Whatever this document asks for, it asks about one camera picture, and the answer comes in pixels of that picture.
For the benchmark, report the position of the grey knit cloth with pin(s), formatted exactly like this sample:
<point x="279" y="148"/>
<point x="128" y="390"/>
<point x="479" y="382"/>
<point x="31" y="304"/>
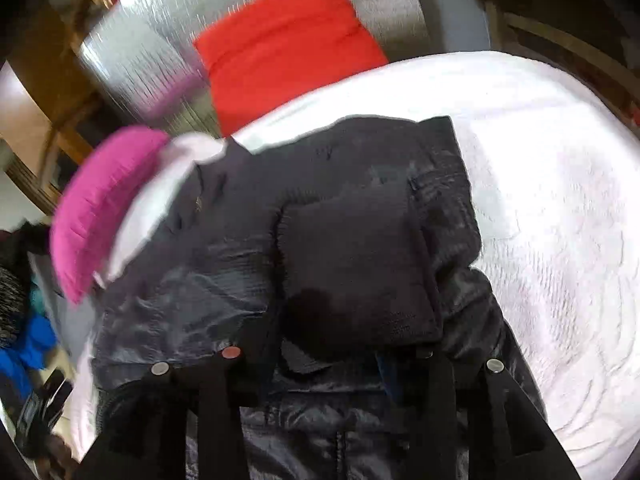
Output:
<point x="12" y="305"/>

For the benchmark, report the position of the black puffer jacket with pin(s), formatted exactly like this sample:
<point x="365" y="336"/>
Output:
<point x="350" y="240"/>

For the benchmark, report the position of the wooden shelf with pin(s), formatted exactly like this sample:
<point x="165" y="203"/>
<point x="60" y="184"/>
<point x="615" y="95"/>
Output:
<point x="550" y="35"/>

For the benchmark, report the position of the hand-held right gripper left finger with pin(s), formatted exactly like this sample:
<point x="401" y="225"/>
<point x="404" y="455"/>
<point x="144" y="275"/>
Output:
<point x="220" y="410"/>

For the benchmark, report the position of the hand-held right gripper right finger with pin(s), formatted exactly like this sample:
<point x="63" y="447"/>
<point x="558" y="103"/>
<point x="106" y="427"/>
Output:
<point x="440" y="410"/>

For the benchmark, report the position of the red pillow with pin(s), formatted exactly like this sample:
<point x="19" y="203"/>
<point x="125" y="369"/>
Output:
<point x="290" y="50"/>

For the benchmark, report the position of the pink pillow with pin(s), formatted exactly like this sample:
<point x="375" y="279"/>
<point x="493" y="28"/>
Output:
<point x="100" y="210"/>

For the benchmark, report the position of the black device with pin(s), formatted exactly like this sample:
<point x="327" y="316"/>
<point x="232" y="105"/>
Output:
<point x="45" y="410"/>

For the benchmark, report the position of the blue cloth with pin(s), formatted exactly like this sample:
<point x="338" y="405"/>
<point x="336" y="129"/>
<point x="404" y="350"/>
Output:
<point x="30" y="345"/>

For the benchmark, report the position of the white bedspread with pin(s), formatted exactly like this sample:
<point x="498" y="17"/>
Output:
<point x="550" y="210"/>

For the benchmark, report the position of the silver foil mat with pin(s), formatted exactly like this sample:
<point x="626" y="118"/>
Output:
<point x="135" y="60"/>

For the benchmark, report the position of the wooden cabinet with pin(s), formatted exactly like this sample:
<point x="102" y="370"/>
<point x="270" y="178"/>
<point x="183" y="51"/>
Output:
<point x="45" y="70"/>

